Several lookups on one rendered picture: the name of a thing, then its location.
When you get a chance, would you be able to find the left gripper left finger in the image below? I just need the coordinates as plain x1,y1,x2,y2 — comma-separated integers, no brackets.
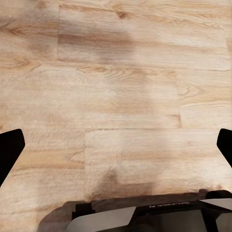
0,129,25,187

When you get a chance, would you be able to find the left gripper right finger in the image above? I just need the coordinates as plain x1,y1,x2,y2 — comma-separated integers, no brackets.
217,128,232,167

